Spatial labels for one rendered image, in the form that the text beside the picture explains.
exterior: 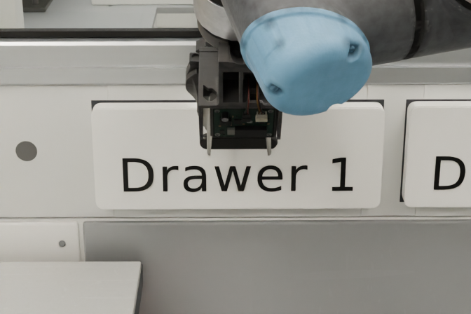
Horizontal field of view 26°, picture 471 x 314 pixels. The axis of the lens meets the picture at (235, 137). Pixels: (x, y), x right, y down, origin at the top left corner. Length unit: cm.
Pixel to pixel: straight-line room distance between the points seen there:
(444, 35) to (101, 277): 49
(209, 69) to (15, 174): 29
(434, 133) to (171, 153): 26
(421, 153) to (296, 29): 42
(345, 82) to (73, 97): 43
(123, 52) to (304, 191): 23
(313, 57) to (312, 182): 42
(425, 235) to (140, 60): 35
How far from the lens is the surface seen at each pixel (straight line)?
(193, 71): 91
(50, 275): 106
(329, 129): 101
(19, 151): 106
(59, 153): 105
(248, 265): 110
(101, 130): 102
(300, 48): 63
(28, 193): 108
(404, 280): 112
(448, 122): 103
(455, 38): 71
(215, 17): 78
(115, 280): 104
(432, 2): 69
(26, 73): 103
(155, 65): 101
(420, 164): 104
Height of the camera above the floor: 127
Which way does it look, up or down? 22 degrees down
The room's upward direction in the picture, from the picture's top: straight up
